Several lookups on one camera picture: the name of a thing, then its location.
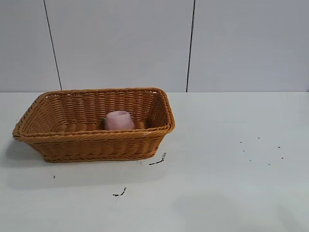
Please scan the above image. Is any pink peach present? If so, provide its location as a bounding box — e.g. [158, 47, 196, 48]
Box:
[102, 110, 135, 131]

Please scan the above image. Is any brown woven wicker basket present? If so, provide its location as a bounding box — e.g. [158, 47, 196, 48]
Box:
[12, 87, 176, 163]

